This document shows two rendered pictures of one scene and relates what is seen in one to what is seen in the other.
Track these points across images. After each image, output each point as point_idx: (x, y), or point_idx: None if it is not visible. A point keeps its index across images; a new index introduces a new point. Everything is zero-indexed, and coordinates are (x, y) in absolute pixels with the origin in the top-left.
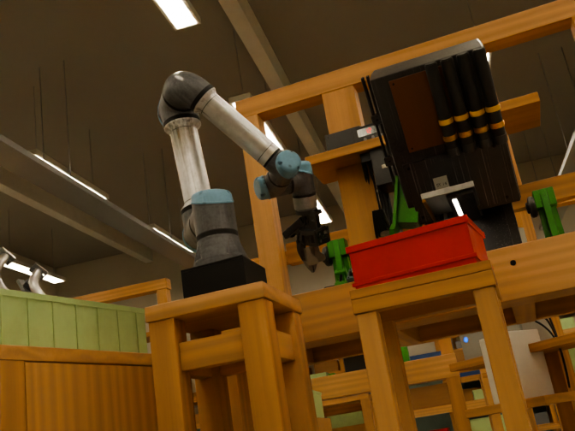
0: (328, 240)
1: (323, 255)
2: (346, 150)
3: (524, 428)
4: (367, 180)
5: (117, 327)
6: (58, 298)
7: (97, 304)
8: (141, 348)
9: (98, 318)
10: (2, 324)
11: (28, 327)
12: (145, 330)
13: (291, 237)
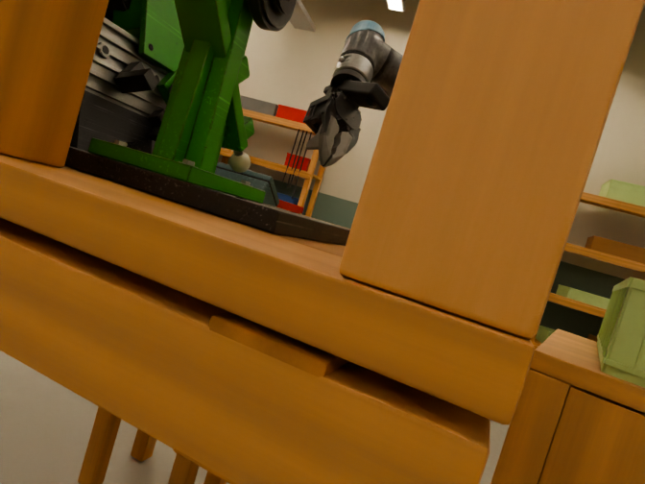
0: (304, 121)
1: (309, 141)
2: None
3: None
4: None
5: (615, 314)
6: (617, 285)
7: (621, 283)
8: (608, 348)
9: (614, 303)
10: (604, 318)
11: (605, 319)
12: (619, 317)
13: (372, 107)
